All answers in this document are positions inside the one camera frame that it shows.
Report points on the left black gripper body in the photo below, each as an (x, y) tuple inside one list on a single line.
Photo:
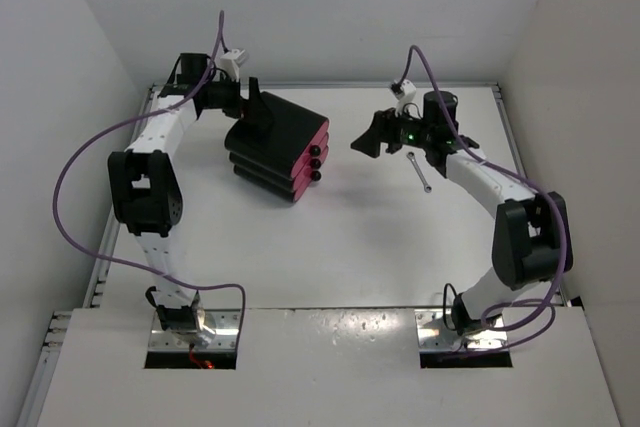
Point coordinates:
[(226, 97)]

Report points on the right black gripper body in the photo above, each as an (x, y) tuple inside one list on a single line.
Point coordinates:
[(414, 132)]

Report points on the black drawer cabinet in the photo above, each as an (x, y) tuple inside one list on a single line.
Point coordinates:
[(266, 159)]

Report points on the silver wrench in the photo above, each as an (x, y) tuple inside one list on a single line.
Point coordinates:
[(414, 162)]

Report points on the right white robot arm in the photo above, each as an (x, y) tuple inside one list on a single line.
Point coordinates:
[(531, 238)]

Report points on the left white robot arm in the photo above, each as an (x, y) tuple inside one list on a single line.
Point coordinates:
[(145, 191)]

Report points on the white front cover panel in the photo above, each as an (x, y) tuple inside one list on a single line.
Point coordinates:
[(322, 368)]

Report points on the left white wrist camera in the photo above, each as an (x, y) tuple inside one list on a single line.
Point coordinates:
[(231, 62)]

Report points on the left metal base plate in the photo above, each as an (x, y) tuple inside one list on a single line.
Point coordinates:
[(217, 333)]

